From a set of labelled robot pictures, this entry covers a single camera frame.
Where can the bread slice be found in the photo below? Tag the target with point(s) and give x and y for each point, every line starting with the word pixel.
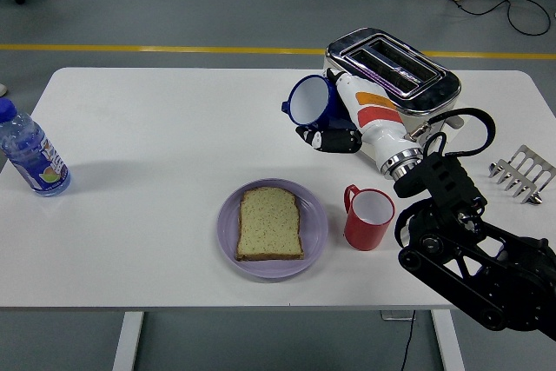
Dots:
pixel 269 223

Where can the purple plate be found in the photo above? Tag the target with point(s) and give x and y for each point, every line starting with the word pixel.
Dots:
pixel 313 223

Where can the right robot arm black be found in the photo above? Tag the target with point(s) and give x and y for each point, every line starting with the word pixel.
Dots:
pixel 443 180

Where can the cream chrome toaster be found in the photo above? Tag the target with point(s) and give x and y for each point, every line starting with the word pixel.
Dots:
pixel 434 93

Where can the blue cup white inside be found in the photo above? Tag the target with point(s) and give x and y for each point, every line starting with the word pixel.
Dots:
pixel 308 99

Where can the grey under-table bracket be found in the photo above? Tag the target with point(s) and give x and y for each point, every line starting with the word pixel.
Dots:
pixel 393 315

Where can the red cup white inside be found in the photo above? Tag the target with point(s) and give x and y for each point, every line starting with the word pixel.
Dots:
pixel 365 236

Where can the white table leg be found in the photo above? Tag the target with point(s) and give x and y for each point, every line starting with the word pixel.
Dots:
pixel 447 340
pixel 128 340

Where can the metal toast rack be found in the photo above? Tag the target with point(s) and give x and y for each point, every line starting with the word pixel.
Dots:
pixel 521 153

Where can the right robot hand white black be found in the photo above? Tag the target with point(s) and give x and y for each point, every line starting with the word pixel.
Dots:
pixel 373 114

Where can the water bottle blue cap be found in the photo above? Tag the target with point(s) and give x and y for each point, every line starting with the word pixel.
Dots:
pixel 30 154

